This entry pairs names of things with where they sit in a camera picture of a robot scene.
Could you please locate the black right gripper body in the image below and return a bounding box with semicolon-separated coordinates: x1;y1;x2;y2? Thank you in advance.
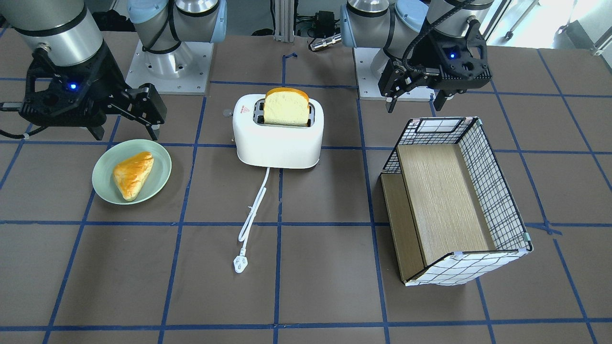
18;45;139;141

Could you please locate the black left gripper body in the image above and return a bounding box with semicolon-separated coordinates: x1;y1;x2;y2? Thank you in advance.
396;19;492;92

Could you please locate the white two-slot toaster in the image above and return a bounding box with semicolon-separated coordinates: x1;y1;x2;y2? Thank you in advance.
232;94;324;169

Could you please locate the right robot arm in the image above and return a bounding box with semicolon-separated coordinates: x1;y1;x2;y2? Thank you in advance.
1;0;227;140

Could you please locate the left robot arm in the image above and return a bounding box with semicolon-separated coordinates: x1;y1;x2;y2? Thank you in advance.
127;0;492;112

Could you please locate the toast slice in toaster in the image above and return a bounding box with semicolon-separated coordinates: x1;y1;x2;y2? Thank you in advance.
263;87;310;126

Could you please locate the golden triangular pastry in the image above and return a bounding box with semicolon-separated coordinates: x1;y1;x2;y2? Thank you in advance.
113;151;154;201

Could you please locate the silver cylindrical connector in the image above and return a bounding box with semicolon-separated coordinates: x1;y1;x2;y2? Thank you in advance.
308;33;342;52

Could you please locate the light green plate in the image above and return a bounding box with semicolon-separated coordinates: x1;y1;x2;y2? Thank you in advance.
91;139;172;204

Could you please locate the black power adapter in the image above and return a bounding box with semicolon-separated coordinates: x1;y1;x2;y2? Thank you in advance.
313;11;335;32

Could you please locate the grid-patterned wooden storage box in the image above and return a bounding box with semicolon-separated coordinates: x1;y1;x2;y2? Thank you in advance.
380;117;533;287

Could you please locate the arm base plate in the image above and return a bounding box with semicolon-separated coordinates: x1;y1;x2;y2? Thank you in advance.
125;42;215;95
353;48;436;102

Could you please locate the aluminium frame post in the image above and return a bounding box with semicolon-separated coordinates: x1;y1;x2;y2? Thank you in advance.
273;0;296;44

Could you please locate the white toaster power cable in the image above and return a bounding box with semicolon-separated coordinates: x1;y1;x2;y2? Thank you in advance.
233;167;271;274

